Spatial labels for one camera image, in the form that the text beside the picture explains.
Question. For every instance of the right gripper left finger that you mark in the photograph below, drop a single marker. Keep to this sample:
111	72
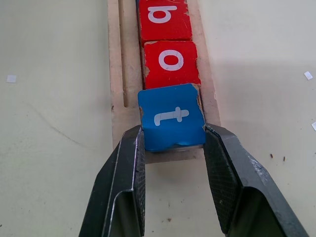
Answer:
116	197

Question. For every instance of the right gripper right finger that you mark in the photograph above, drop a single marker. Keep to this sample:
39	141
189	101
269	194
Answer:
247	197

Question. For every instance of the blue letter tile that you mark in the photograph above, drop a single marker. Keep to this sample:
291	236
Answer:
172	130

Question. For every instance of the red letter tile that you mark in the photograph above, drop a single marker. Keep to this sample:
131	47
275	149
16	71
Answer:
170	74
165	29

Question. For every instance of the wooden letter tray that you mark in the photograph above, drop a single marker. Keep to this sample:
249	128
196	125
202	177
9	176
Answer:
116	74

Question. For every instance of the small white paper scrap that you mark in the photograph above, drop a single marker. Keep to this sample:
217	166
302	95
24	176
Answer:
308	75
314	126

